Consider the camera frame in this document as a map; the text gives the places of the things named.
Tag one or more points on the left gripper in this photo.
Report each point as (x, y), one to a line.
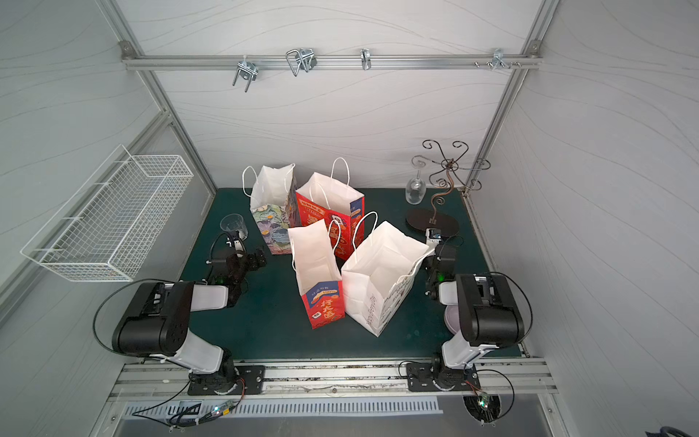
(254, 259)

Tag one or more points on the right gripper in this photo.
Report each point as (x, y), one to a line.
(431, 262)

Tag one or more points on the red paper bag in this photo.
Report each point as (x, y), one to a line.
(317, 273)
(332, 199)

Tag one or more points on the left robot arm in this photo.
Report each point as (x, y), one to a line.
(155, 324)

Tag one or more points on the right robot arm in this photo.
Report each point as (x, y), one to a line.
(488, 316)

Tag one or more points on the white paper bag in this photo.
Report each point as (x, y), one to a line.
(379, 275)

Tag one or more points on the floral paper bag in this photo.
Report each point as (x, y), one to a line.
(273, 204)

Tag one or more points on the pink bowl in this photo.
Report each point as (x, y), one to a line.
(452, 319)

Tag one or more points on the wine glass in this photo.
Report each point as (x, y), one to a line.
(415, 190)

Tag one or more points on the scrolled metal glass rack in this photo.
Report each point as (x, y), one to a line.
(442, 179)

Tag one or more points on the white vent grille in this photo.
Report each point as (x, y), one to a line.
(301, 407)

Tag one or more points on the leftmost metal hook clamp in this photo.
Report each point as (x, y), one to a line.
(247, 73)

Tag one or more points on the metal hook clamp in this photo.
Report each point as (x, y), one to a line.
(498, 61)
(247, 73)
(365, 58)
(301, 59)

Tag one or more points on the rightmost metal hook clamp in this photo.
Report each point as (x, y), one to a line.
(498, 61)

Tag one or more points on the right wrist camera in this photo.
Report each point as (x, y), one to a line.
(433, 236)

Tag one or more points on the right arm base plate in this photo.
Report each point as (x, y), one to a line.
(423, 377)

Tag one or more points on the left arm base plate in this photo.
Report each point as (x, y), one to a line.
(245, 379)

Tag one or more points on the white wire basket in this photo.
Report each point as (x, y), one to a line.
(105, 230)

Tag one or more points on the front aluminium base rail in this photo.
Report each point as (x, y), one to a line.
(335, 379)

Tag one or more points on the horizontal aluminium rail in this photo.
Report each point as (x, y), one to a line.
(349, 62)

